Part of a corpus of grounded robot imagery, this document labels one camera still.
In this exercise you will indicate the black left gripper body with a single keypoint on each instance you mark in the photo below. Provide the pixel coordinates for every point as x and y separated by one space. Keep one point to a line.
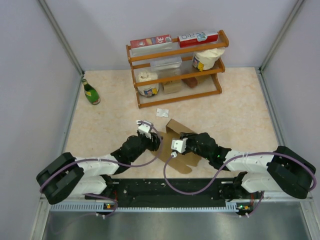
146 143

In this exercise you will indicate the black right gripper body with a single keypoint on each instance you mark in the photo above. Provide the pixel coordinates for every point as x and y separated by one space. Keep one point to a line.
192 146

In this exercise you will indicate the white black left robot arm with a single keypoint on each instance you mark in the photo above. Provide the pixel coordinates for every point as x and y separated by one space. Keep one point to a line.
69 176

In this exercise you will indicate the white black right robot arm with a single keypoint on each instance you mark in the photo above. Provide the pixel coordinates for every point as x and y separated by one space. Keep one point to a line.
281 170

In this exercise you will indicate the red white toothpaste box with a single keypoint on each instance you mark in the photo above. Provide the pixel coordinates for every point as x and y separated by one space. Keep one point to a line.
197 38

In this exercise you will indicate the red foil wrap box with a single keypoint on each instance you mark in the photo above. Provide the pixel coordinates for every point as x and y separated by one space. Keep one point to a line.
151 42

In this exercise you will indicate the small clear plastic bag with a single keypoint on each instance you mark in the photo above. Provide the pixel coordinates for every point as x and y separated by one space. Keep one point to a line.
162 113

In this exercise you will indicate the red brown brick block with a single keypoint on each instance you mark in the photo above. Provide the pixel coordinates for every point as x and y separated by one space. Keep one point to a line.
191 82

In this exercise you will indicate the green glass bottle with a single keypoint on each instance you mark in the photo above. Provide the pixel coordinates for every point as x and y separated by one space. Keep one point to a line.
90 92

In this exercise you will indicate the orange wooden shelf rack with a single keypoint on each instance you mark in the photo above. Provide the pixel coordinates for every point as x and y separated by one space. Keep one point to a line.
208 83

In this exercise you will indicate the white bag upper shelf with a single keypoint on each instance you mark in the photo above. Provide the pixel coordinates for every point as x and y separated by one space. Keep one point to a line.
205 60

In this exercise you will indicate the clear plastic container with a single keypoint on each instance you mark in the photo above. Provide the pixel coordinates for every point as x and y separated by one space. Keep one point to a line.
166 63

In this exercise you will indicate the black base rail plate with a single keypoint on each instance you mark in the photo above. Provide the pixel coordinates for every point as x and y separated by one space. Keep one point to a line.
155 193

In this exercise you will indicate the aluminium frame rail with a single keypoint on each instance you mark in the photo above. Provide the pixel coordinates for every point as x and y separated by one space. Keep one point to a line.
102 204

